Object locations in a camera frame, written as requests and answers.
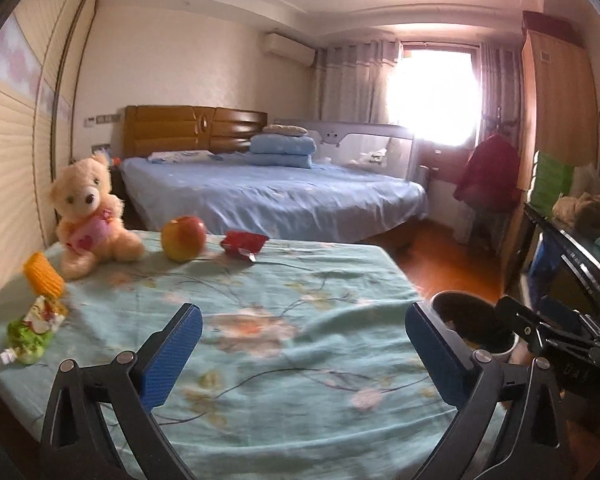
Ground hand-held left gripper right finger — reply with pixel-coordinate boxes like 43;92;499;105
404;301;568;480

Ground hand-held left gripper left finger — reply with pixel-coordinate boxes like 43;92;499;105
40;302;204;480

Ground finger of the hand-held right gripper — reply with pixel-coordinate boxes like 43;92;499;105
495;295;588;336
517;327;600;361

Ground black glass cabinet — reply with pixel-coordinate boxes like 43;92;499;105
522;202;600;321

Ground brown plush toy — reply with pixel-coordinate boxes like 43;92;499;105
552;192;600;233

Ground red yellow apple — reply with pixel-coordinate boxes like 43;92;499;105
161;216;207;262

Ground green boxes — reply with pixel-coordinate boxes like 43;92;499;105
530;152;576;218

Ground light green floral tablecloth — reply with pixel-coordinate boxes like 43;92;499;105
0;230;506;480

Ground red snack wrapper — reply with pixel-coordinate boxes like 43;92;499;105
220;230;270;262

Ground green juice pouch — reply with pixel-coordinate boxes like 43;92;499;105
0;294;70;366

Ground red coat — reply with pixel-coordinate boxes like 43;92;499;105
454;134;521;213

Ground dark wooden nightstand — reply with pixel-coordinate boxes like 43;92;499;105
107;167;131;211

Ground cream teddy bear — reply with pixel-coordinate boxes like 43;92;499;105
49;152;146;281

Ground wooden coat rack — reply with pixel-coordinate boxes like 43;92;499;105
482;107;523;241

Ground bed with blue sheet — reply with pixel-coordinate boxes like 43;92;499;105
119;152;429;246

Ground small printed pillow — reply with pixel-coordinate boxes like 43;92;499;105
147;150;213;163

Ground tall brown wooden cabinet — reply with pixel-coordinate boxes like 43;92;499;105
520;10;600;191

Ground grey patterned curtain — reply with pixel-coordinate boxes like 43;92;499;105
312;40;401;126
480;42;523;136

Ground brown wooden headboard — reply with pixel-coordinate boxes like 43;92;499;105
124;105;268;158

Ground bright window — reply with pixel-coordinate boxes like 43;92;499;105
387;47;481;146

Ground folded blue quilt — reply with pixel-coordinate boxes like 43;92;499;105
250;134;317;169

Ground grey pillow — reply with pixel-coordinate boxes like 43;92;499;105
262;124;308;137

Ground cream sliding door wardrobe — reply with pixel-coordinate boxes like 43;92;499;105
0;0;101;306

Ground white air conditioner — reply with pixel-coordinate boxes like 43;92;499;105
262;32;317;66

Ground grey bed guard rail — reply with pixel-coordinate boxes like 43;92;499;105
274;119;420;178

